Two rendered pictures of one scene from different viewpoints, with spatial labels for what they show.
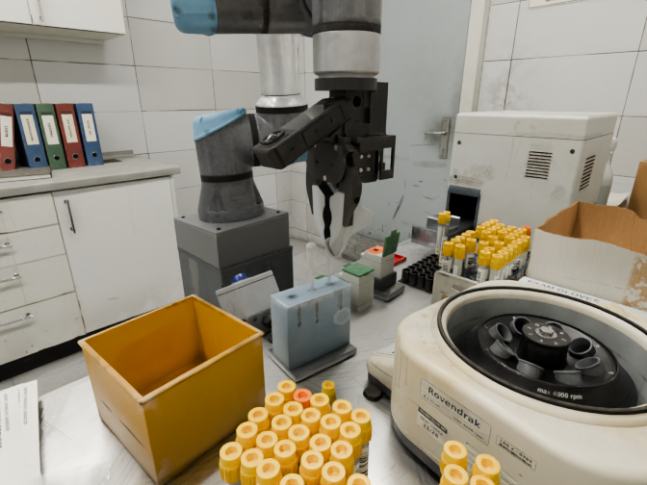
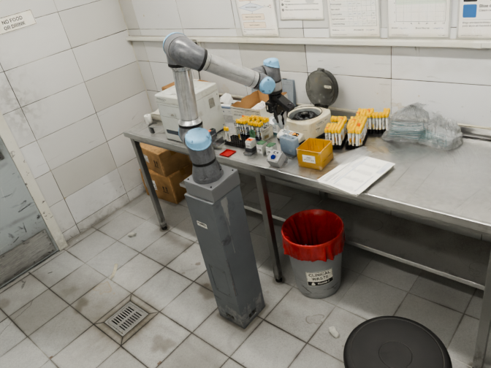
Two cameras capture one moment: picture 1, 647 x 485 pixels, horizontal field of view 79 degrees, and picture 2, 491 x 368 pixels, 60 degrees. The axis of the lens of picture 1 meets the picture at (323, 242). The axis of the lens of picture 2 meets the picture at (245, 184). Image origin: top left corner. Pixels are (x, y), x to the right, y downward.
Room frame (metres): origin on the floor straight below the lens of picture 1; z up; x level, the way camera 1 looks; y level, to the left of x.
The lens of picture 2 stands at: (0.67, 2.03, 1.94)
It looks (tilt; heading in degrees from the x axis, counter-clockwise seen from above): 31 degrees down; 271
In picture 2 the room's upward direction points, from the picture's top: 12 degrees counter-clockwise
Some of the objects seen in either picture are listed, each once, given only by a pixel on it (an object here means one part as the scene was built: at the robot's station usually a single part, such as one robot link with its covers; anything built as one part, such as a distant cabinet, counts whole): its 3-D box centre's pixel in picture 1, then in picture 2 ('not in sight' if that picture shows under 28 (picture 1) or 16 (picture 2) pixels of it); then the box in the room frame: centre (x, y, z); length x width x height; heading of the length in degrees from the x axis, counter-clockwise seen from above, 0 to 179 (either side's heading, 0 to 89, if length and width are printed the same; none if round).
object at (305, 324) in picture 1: (312, 323); (289, 145); (0.45, 0.02, 0.92); 0.10 x 0.07 x 0.10; 127
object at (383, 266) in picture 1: (376, 266); (250, 144); (0.65, -0.10, 0.92); 0.05 x 0.04 x 0.06; 46
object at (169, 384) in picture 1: (178, 375); (315, 153); (0.34, 0.16, 0.93); 0.13 x 0.13 x 0.10; 50
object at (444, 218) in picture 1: (444, 248); (237, 134); (0.71, -0.24, 0.93); 0.17 x 0.09 x 0.11; 135
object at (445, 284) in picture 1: (488, 279); (253, 131); (0.61, -0.29, 0.91); 0.20 x 0.10 x 0.07; 135
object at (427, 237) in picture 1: (447, 225); (207, 138); (0.89, -0.30, 0.92); 0.21 x 0.07 x 0.05; 135
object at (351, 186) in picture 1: (344, 189); not in sight; (0.45, -0.02, 1.11); 0.05 x 0.02 x 0.09; 37
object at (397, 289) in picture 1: (375, 280); (251, 149); (0.65, -0.10, 0.89); 0.09 x 0.05 x 0.04; 46
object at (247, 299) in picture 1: (256, 302); (278, 157); (0.52, 0.10, 0.92); 0.13 x 0.07 x 0.08; 45
